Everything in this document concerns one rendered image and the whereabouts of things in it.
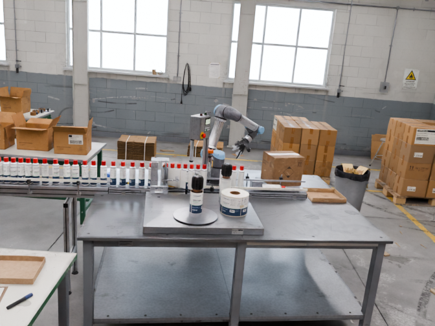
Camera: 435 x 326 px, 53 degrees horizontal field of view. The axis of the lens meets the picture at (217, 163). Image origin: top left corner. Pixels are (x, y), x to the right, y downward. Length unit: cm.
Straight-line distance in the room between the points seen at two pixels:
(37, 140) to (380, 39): 671
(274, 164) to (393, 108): 596
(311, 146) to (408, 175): 144
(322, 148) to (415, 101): 329
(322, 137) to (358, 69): 268
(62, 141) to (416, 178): 473
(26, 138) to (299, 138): 388
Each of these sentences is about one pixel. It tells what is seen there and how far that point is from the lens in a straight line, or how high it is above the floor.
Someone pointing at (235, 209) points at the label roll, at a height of 94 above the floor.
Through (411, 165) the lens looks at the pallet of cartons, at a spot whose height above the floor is 60.
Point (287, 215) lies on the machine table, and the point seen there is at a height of 83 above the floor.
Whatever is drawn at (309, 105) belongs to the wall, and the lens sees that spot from 904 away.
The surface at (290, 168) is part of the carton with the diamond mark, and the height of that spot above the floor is 102.
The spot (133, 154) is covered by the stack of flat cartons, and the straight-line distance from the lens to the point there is 758.
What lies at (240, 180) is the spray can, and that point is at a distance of 359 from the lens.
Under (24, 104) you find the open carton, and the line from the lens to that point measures 733.
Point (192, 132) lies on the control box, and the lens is 348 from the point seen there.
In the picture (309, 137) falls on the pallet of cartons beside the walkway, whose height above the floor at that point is 76.
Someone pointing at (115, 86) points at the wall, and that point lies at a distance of 907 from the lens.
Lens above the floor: 205
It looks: 15 degrees down
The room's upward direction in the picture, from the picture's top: 4 degrees clockwise
